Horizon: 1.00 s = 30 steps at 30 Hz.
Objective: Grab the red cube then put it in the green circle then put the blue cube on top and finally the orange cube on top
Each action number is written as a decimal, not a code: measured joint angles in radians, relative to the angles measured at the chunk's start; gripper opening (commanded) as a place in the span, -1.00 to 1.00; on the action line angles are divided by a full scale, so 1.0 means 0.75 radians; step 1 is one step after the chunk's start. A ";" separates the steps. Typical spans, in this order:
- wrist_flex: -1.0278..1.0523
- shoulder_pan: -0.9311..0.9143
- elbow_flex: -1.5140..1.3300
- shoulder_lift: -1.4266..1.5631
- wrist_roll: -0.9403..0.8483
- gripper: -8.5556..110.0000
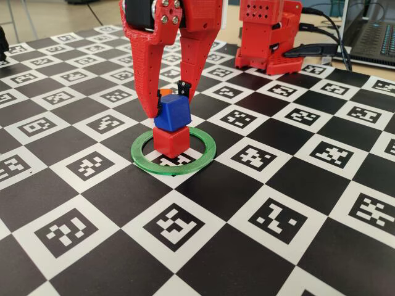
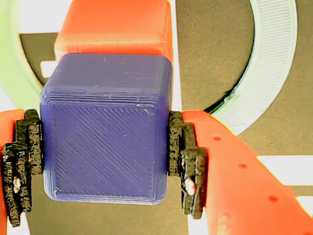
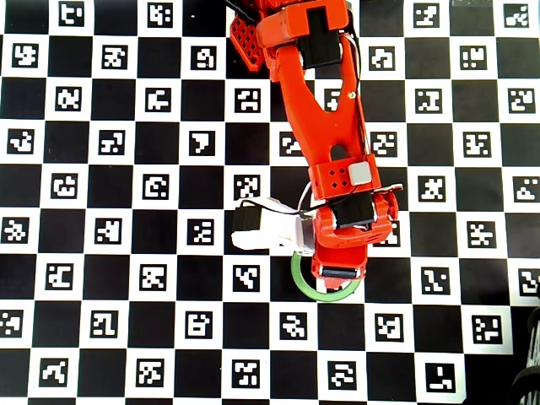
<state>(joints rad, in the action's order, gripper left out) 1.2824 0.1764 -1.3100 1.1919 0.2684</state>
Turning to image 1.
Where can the blue cube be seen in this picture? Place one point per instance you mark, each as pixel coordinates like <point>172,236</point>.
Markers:
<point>174,112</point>

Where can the red cube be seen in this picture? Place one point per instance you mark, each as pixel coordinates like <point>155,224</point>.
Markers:
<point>169,142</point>

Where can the black white marker checkerboard mat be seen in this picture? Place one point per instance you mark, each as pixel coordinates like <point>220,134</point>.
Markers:
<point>216,200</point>

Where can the black stand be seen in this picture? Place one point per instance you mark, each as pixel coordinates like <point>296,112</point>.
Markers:
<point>3,43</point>

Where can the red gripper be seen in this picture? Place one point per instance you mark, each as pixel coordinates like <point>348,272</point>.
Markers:
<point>168,15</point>

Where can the red robot arm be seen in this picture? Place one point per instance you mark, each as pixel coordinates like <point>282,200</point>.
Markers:
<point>259,9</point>

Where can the dark laptop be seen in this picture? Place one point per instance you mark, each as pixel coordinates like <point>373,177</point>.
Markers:
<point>370,37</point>

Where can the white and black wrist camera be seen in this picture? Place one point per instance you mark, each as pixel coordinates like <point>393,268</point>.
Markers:
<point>225,15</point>

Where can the orange cube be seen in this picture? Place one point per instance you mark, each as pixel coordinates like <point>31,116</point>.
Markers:
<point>166,92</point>

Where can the red robot base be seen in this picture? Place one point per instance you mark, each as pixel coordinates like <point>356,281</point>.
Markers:
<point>256,46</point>

